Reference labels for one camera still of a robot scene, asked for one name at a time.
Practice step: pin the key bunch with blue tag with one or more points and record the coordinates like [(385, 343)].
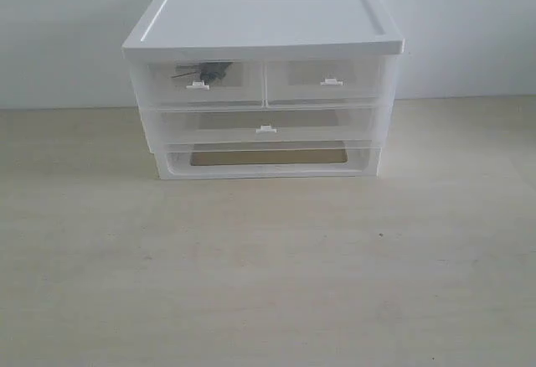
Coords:
[(206, 72)]

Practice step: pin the clear bottom wide drawer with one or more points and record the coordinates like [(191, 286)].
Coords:
[(333, 159)]

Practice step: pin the white plastic drawer cabinet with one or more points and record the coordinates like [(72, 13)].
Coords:
[(263, 31)]

